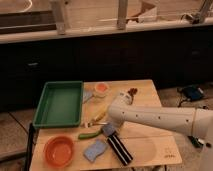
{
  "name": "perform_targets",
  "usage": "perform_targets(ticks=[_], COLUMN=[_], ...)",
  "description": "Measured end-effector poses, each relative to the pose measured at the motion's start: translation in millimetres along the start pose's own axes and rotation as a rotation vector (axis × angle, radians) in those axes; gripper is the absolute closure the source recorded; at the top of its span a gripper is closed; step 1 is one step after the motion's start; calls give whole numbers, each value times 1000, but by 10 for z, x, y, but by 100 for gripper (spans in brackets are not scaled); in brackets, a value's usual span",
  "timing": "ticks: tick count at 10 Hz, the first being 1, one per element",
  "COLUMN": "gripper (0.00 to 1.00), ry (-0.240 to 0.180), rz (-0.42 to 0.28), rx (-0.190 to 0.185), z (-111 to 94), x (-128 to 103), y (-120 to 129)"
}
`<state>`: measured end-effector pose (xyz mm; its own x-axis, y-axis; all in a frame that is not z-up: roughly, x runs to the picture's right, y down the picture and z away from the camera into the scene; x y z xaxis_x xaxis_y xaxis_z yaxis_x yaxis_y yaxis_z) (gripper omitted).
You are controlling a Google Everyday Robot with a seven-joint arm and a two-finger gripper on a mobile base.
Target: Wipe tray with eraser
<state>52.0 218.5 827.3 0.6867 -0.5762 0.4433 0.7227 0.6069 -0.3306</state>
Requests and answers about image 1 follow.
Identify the grey cloth piece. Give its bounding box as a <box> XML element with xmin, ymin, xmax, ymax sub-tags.
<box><xmin>83</xmin><ymin>90</ymin><xmax>93</xmax><ymax>103</ymax></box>

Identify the orange plastic bowl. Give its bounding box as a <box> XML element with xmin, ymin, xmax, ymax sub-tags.
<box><xmin>43</xmin><ymin>136</ymin><xmax>74</xmax><ymax>169</ymax></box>

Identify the black white striped brush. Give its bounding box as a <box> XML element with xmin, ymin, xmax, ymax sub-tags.
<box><xmin>107</xmin><ymin>134</ymin><xmax>133</xmax><ymax>166</ymax></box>

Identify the white clear wrapper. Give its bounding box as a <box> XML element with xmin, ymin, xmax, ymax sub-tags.
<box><xmin>118</xmin><ymin>92</ymin><xmax>133</xmax><ymax>105</ymax></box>

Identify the yellow corn cob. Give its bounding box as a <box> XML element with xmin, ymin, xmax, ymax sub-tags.
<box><xmin>92</xmin><ymin>108</ymin><xmax>106</xmax><ymax>122</ymax></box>

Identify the metal fork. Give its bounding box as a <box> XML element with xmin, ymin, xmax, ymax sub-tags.
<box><xmin>81</xmin><ymin>122</ymin><xmax>107</xmax><ymax>128</ymax></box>

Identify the blue sponge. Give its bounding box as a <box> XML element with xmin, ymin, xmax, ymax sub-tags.
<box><xmin>83</xmin><ymin>139</ymin><xmax>107</xmax><ymax>162</ymax></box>

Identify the small orange cup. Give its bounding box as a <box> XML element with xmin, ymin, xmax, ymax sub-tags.
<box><xmin>94</xmin><ymin>82</ymin><xmax>109</xmax><ymax>97</ymax></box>

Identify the green plastic tray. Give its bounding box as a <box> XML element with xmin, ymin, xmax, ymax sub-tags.
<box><xmin>33</xmin><ymin>81</ymin><xmax>83</xmax><ymax>129</ymax></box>

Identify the green chili pepper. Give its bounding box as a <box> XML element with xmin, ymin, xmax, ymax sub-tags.
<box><xmin>78</xmin><ymin>130</ymin><xmax>102</xmax><ymax>140</ymax></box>

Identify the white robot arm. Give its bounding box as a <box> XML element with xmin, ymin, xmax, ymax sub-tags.
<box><xmin>107</xmin><ymin>96</ymin><xmax>213</xmax><ymax>171</ymax></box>

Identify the brown toy item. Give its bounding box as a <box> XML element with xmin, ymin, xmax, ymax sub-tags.
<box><xmin>128</xmin><ymin>88</ymin><xmax>138</xmax><ymax>97</ymax></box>

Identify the blue device on floor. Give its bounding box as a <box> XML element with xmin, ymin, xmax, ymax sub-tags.
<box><xmin>178</xmin><ymin>85</ymin><xmax>204</xmax><ymax>101</ymax></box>

